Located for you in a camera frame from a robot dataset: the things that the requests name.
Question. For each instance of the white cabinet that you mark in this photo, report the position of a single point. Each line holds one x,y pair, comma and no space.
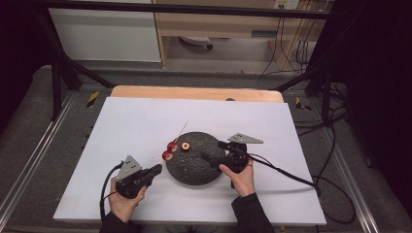
107,35

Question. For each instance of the grey chair base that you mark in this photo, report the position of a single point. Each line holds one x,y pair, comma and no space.
196,40

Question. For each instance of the aluminium floor rail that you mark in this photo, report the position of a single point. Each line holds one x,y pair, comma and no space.
348,174
39,149

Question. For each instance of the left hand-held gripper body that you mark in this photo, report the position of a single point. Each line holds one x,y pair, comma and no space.
129,178

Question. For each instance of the red candied fruit skewer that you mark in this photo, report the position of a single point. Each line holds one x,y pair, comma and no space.
182,130

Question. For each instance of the round black plate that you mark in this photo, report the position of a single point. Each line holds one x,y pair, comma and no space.
191,171

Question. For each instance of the person's right hand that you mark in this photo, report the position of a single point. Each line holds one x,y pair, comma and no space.
243,184

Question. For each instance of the white power strip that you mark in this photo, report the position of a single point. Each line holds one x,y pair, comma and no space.
286,4

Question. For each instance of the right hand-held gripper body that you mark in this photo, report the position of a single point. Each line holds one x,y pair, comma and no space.
238,158

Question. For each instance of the black metal frame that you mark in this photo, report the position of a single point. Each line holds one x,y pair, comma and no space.
194,8

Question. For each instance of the person's left hand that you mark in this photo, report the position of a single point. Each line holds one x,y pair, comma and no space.
124,207

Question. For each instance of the white board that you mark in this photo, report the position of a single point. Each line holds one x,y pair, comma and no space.
139,129

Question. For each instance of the light wooden desk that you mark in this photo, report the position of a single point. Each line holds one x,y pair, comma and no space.
210,27

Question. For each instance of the wooden table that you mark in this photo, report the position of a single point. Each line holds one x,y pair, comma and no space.
194,93

